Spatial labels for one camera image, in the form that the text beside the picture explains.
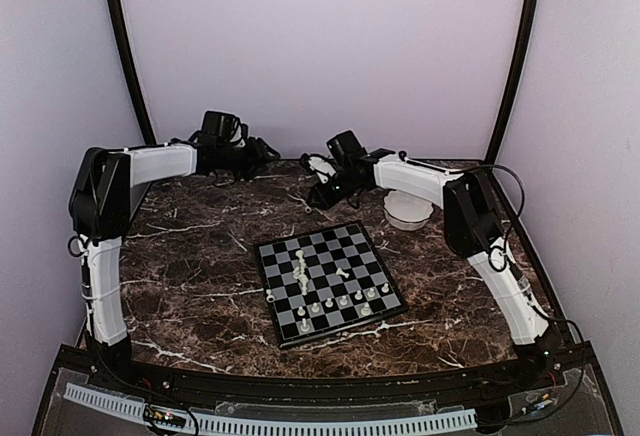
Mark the left black frame post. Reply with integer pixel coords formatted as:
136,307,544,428
106,0,157,145

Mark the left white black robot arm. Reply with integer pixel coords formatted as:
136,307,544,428
69,111,281,392

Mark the black frame post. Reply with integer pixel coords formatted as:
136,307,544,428
484,0,538,164
106,0,157,145

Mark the white chess queen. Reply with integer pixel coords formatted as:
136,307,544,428
299,277,309,296

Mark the right black frame post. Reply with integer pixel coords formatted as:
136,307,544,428
484,0,538,164

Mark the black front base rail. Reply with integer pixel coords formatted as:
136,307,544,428
54,343,596,407

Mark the black and white chessboard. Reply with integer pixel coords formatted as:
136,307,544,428
253,221,408,350

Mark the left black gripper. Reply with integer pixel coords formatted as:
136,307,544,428
218,136,281,182

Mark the white slotted cable duct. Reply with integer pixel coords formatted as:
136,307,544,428
63,383,477,435

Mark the white chess king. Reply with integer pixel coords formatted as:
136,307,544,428
295,249,306,269

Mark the white scalloped bowl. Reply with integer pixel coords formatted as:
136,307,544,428
383,190,434,231

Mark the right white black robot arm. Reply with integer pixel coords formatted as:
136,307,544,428
300,130,561,390

